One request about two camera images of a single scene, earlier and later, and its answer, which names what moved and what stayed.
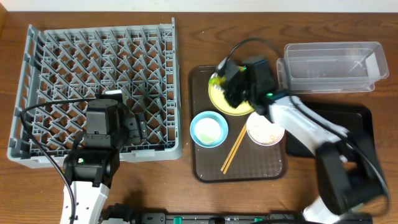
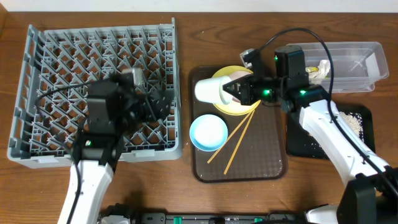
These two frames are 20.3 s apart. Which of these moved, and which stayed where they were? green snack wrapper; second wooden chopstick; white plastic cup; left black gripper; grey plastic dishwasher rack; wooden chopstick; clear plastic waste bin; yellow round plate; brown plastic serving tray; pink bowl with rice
Moved: green snack wrapper; pink bowl with rice; wooden chopstick; white plastic cup; left black gripper
Stayed: second wooden chopstick; clear plastic waste bin; grey plastic dishwasher rack; yellow round plate; brown plastic serving tray
